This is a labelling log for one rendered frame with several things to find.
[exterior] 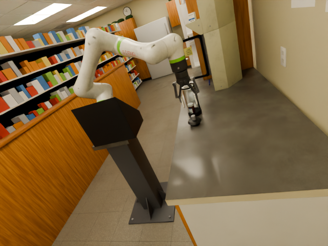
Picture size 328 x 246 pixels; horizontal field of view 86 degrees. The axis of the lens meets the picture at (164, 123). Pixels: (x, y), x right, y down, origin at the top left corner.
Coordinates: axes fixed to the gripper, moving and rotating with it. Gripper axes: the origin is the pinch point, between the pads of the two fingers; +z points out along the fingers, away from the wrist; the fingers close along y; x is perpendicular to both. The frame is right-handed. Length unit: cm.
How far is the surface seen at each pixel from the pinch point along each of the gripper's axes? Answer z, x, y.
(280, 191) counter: 17, 56, -30
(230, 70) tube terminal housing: 3, -51, -32
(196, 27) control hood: -36, -48, -13
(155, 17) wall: -80, -603, 124
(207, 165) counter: 16.7, 39.6, -5.6
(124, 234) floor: 111, 22, 93
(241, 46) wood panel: -5, -85, -48
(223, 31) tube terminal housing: -26, -51, -31
